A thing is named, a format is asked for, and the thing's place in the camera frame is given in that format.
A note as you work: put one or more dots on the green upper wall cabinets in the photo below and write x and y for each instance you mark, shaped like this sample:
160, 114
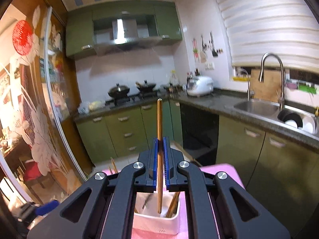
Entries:
80, 39

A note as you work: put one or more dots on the wooden chopstick in holder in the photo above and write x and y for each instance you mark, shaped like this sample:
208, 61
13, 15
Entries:
173, 205

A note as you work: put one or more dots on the wooden cutting board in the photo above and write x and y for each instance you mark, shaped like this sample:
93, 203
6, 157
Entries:
270, 89

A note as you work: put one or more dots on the white plastic utensil holder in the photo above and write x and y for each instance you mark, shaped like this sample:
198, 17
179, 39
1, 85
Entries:
148, 219

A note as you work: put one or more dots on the white zebra window blind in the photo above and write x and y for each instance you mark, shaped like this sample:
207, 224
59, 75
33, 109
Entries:
284, 27

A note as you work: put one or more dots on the green lower base cabinets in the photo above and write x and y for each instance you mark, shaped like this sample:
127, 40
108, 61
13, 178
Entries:
280, 173

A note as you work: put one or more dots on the brown wooden chopstick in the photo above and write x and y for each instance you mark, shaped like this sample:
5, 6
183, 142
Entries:
159, 155

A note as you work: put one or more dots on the white rice cooker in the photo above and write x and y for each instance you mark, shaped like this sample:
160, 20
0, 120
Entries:
200, 86

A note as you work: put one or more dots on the black pot with lid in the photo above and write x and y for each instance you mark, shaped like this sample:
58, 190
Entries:
145, 87

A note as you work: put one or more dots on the stainless steel sink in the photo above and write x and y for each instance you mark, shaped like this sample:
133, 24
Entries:
286, 116

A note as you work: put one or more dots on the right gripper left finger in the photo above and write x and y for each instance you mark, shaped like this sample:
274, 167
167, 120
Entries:
146, 182

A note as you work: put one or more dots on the pink floral tablecloth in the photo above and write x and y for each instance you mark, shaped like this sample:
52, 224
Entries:
119, 219

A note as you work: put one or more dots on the steel gooseneck kitchen faucet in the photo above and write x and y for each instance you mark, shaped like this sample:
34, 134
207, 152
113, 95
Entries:
282, 71

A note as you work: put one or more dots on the black wok with lid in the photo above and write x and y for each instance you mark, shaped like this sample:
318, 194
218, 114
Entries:
119, 91

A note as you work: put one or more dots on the dark granite countertop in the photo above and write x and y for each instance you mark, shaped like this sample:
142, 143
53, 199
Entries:
226, 105

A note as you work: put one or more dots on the black gas stove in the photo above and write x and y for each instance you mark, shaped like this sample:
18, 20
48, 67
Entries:
132, 99

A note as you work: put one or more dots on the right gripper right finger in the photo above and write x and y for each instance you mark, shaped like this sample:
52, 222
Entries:
174, 181

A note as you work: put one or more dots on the floral glass sliding door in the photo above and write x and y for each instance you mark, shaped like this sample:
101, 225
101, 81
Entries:
35, 107

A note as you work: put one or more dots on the steel range hood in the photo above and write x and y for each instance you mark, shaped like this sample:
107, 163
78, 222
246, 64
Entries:
114, 35

